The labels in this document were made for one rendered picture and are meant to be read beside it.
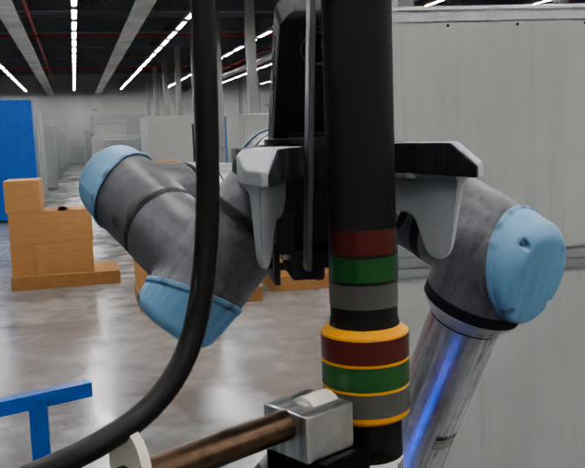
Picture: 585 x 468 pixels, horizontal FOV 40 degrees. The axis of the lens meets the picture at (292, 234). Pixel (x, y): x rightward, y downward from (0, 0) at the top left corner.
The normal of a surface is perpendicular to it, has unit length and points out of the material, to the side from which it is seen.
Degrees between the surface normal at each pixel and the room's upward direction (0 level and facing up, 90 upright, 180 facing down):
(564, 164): 89
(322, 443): 90
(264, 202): 94
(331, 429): 90
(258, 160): 42
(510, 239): 55
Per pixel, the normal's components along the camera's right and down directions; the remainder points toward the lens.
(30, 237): 0.25, 0.11
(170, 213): -0.20, -0.69
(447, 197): -0.89, 0.15
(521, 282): 0.63, 0.35
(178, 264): -0.50, -0.37
